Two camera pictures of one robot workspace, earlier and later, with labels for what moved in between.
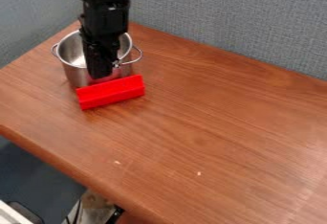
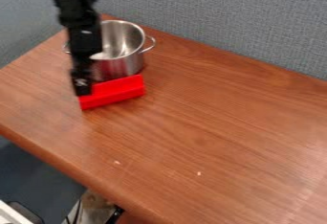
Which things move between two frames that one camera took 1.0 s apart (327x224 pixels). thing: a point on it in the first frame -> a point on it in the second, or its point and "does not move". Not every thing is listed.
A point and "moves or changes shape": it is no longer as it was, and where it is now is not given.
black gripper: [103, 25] -> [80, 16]
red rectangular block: [108, 92] does not move
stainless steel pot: [71, 52] moves or changes shape
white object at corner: [16, 213] does not move
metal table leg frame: [93, 210] does not move
